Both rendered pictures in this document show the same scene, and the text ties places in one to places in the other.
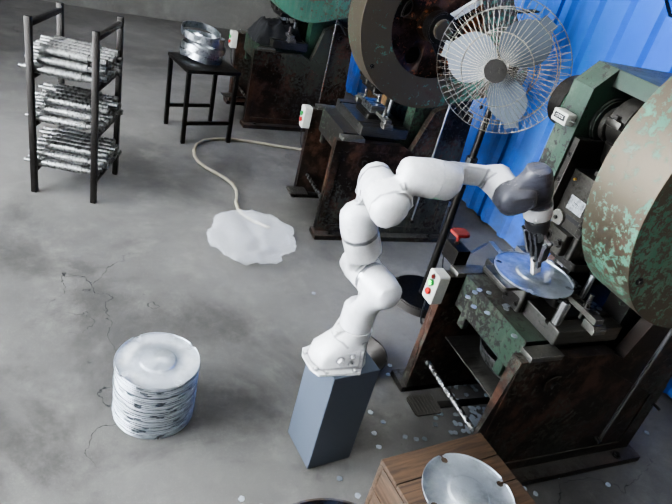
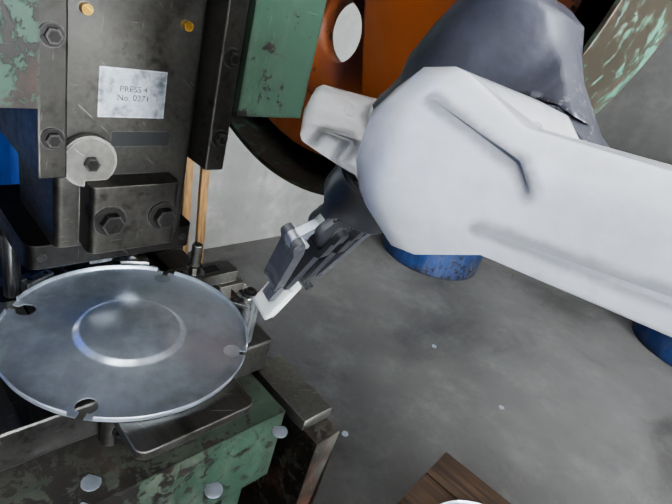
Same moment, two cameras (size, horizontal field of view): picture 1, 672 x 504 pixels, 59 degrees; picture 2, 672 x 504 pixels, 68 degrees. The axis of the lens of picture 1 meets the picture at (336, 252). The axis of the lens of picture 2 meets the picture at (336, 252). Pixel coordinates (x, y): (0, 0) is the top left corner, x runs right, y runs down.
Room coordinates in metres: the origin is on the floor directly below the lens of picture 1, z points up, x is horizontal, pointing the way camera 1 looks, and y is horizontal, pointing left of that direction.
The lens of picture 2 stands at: (1.86, -0.18, 1.21)
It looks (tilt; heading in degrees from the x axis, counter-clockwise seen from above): 27 degrees down; 248
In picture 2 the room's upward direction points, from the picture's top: 16 degrees clockwise
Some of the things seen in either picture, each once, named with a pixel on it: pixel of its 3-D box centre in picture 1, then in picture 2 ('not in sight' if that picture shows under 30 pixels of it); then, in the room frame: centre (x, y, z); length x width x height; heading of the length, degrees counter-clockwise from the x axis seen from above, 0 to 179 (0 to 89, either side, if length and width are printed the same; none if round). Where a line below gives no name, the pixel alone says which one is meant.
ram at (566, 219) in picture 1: (582, 213); (114, 105); (1.91, -0.78, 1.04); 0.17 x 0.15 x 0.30; 118
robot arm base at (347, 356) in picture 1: (339, 342); not in sight; (1.54, -0.09, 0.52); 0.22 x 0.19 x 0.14; 125
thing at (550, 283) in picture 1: (533, 274); (131, 329); (1.87, -0.70, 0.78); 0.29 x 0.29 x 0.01
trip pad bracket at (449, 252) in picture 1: (451, 263); not in sight; (2.10, -0.47, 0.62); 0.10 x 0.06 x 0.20; 28
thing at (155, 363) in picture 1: (158, 359); not in sight; (1.53, 0.51, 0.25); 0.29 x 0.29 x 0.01
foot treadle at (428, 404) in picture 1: (470, 401); not in sight; (1.87, -0.70, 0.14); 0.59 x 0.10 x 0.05; 118
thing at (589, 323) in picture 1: (588, 308); (198, 270); (1.79, -0.90, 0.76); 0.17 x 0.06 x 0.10; 28
